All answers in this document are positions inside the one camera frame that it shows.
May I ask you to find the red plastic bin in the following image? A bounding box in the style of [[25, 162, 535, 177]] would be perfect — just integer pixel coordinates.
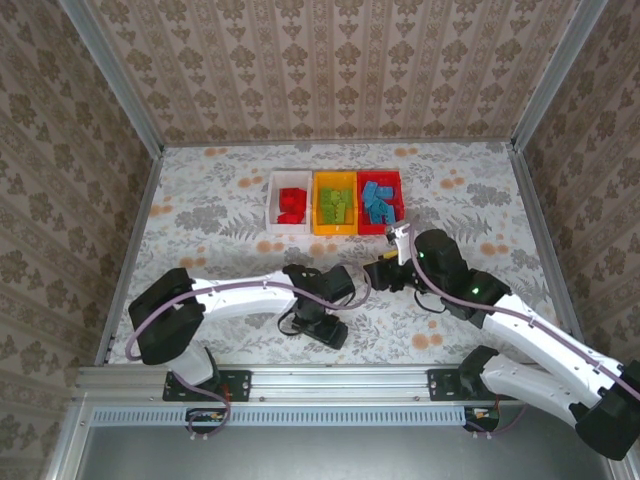
[[357, 169, 405, 236]]

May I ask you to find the yellow plastic bin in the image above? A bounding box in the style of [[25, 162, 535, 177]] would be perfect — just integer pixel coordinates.
[[310, 170, 360, 236]]

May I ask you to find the white plastic bin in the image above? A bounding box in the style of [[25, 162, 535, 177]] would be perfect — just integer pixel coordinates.
[[264, 169, 314, 235]]

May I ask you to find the grey metal sheet panel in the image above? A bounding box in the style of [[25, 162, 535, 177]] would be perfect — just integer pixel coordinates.
[[74, 424, 619, 480]]

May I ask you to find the black power connector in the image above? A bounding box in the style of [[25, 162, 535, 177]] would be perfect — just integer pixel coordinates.
[[463, 405, 501, 432], [185, 407, 235, 435]]

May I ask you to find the floral patterned table cover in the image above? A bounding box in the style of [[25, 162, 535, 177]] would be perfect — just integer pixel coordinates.
[[107, 141, 571, 365]]

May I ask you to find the thin black left wrist cable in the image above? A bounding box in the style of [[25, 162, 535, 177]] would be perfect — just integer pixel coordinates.
[[277, 310, 304, 337]]

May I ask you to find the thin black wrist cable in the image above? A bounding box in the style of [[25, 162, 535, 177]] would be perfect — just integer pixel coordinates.
[[277, 310, 304, 337], [413, 290, 447, 315]]

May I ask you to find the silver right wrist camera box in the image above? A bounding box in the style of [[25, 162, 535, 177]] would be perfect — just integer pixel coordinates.
[[385, 223, 412, 265]]

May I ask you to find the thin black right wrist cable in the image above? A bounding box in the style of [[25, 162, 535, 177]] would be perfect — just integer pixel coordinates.
[[413, 290, 447, 315]]

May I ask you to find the wide aluminium extrusion rail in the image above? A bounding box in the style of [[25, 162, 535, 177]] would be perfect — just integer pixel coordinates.
[[74, 363, 617, 403]]

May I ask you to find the slotted grey cable duct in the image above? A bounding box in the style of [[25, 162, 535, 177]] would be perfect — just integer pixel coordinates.
[[92, 405, 469, 427]]

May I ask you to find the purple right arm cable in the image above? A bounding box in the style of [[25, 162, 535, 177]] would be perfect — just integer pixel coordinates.
[[405, 227, 640, 437]]

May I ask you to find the aluminium frame rail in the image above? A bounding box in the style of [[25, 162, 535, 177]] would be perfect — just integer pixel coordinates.
[[93, 147, 166, 365], [162, 139, 514, 149], [503, 143, 589, 351]]

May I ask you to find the aluminium frame post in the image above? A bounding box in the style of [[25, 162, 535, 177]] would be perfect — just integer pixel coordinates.
[[602, 452, 640, 480], [510, 0, 610, 152], [58, 0, 166, 154], [42, 399, 94, 480]]

